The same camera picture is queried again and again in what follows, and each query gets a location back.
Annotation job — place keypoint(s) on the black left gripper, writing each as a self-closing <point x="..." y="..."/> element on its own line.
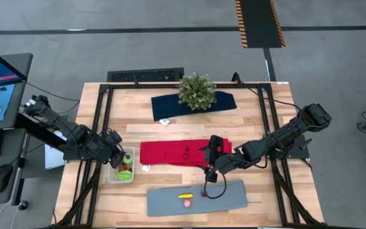
<point x="113" y="143"/>

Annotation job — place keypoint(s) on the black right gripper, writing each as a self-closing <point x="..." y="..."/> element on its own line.
<point x="227" y="162"/>

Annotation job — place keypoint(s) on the round green toy fruit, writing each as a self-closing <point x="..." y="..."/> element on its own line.
<point x="128" y="159"/>

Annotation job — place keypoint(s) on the green toy starfruit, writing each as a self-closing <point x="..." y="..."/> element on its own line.
<point x="124" y="176"/>

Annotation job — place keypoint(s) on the dark red toy apple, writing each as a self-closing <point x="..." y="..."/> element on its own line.
<point x="204" y="194"/>

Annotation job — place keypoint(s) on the yellow toy banana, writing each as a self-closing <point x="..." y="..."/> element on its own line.
<point x="185" y="196"/>

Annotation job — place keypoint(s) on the pink toy fruit piece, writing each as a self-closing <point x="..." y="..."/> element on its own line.
<point x="187" y="203"/>

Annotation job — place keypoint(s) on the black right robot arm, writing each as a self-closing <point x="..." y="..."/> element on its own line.
<point x="284" y="135"/>

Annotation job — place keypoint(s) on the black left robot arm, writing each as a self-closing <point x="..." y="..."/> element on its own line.
<point x="71" y="133"/>

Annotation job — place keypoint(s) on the clear plastic tupperware container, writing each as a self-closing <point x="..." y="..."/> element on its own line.
<point x="111" y="178"/>

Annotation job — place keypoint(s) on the white cloth tag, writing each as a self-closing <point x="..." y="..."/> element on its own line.
<point x="146" y="168"/>
<point x="164" y="121"/>

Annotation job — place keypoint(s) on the red cloth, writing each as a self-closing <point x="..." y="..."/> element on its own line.
<point x="160" y="152"/>

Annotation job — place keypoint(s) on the grey cloth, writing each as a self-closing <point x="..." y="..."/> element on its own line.
<point x="234" y="197"/>

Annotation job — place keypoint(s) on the navy blue cloth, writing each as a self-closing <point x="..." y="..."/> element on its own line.
<point x="167" y="108"/>

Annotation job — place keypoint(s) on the white box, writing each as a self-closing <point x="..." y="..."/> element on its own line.
<point x="54" y="159"/>

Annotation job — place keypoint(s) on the green potted plant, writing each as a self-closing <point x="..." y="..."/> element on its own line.
<point x="197" y="92"/>

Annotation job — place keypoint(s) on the black keyboard on table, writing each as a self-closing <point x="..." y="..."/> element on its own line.
<point x="145" y="75"/>

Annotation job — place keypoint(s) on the dark grey computer desk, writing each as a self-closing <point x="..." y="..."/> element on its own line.
<point x="9" y="140"/>

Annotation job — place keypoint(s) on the black computer mouse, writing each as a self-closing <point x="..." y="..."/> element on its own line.
<point x="1" y="178"/>

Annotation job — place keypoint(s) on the black floor mat orange stripes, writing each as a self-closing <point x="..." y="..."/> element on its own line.
<point x="259" y="22"/>

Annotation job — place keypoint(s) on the black metal table frame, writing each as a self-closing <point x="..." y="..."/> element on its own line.
<point x="183" y="86"/>

